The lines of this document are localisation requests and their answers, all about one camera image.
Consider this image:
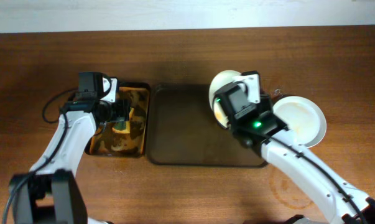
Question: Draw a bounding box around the small black water tray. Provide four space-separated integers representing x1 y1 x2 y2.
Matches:
85 82 150 158

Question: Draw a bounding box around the large brown serving tray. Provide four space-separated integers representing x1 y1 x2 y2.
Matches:
145 84 267 168

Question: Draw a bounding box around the white plate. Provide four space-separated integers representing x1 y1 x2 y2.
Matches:
273 96 327 147
208 70 241 129

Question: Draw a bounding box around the green yellow sponge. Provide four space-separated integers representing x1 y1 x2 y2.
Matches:
112 108 134 134

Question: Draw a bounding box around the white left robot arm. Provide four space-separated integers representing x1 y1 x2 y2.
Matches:
2 72 131 223

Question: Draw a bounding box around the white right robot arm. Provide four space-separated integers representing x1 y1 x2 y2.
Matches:
208 70 375 223

